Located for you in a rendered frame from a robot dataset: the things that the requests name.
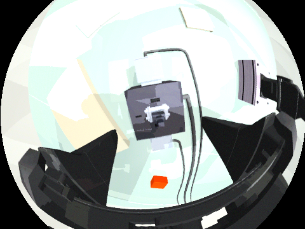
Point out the orange flat box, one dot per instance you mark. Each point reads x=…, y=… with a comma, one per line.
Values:
x=158, y=182

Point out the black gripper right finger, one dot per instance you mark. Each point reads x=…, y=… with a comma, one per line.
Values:
x=236, y=143

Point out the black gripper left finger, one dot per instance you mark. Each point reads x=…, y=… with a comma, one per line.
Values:
x=89, y=167

